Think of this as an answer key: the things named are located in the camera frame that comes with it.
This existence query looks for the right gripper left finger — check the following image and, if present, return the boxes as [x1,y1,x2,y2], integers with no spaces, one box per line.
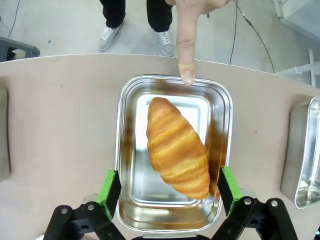
[42,169,126,240]

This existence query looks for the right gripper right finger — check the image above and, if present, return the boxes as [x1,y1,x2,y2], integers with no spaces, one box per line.
[211,166,298,240]

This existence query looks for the golden brown croissant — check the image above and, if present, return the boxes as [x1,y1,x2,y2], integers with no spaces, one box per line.
[146,96,211,200]

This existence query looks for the rectangular stainless steel container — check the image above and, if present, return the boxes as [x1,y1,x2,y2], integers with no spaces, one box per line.
[281,96,320,210]
[114,74,234,232]
[0,83,12,182]

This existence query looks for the person's bare hand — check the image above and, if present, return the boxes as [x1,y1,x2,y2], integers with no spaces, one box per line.
[164,0,232,86]

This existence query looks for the person's grey right sneaker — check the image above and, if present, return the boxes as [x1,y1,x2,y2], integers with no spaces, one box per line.
[96,24,121,52]

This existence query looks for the person's grey sneaker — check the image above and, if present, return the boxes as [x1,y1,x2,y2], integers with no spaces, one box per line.
[156,29,176,57]
[96,24,121,52]

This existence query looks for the person's grey left sneaker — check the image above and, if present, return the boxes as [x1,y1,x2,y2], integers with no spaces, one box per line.
[156,29,176,57]

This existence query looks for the dark grey stool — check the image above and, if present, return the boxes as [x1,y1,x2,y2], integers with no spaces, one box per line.
[0,36,41,63]

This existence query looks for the person's right leg black trousers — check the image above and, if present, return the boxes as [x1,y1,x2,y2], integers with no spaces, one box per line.
[99,0,126,29]

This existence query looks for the person's leg black trousers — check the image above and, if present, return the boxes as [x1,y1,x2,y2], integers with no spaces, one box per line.
[99,0,126,29]
[146,0,174,33]

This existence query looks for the person's left leg black trousers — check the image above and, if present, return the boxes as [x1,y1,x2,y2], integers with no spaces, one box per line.
[146,0,174,33]

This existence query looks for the grey cabinet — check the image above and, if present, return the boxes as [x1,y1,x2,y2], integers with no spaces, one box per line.
[272,0,320,35]

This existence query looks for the white metal frame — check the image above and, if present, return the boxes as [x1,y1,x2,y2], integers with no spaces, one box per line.
[274,48,320,87]

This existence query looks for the thin black cable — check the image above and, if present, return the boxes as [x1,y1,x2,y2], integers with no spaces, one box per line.
[229,0,238,65]
[7,0,21,39]
[236,1,275,74]

